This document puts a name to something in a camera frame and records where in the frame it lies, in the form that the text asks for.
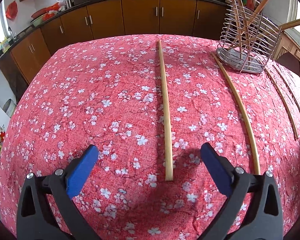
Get light wooden chopstick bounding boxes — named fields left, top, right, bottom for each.
left=211, top=51, right=261, bottom=176
left=158, top=40, right=173, bottom=181

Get brown lower kitchen cabinets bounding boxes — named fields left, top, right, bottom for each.
left=11, top=0, right=226, bottom=83

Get white plastic bucket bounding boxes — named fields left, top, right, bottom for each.
left=2, top=99, right=16, bottom=118

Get thin wooden chopstick table edge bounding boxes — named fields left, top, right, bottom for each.
left=274, top=66, right=300, bottom=113

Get red floral tablecloth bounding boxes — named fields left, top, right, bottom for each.
left=0, top=34, right=300, bottom=240

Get cream wooden side table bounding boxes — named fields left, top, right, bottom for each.
left=273, top=32, right=300, bottom=76

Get red plastic basin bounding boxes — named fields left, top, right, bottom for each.
left=31, top=2, right=60, bottom=20

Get chopstick in holder leaning right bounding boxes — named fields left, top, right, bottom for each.
left=230, top=0, right=269, bottom=48

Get chopstick in holder leaning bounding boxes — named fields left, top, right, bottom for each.
left=231, top=0, right=250, bottom=50
left=230, top=0, right=269, bottom=48

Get chopstick in holder leaning left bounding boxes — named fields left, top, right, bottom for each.
left=231, top=0, right=250, bottom=50

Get wire metal utensil holder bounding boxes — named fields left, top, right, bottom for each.
left=216, top=0, right=281, bottom=74

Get red plastic bag on wall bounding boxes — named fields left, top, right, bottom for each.
left=5, top=1, right=18, bottom=21

